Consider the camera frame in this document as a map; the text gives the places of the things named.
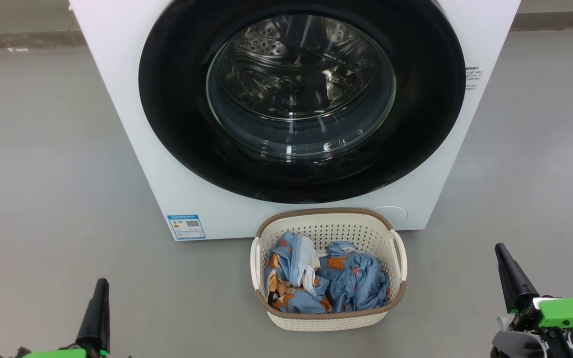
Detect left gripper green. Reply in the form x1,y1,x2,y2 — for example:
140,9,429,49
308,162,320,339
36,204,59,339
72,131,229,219
0,278,133,358

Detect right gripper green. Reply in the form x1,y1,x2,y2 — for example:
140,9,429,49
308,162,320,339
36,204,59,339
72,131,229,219
495,243,573,358

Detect blue orange-print pajama pants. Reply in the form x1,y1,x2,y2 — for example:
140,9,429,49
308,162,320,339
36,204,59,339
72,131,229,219
316,241,390,313

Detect blue cream pajama top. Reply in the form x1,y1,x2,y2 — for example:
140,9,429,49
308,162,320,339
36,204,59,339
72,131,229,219
265,231,332,314

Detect black glass washer door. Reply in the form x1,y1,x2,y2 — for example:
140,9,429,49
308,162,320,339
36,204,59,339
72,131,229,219
138,0,467,204

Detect white front-load washing machine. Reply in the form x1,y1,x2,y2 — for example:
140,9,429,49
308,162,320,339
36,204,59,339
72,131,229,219
69,0,522,242

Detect blue energy label sticker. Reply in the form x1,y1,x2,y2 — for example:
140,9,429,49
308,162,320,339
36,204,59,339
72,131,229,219
167,214,206,241

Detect round white filter cover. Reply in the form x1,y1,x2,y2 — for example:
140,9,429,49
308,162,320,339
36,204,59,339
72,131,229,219
371,206,409,230

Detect cream perforated laundry basket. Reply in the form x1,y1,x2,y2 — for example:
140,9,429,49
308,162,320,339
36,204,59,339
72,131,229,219
250,208,408,332

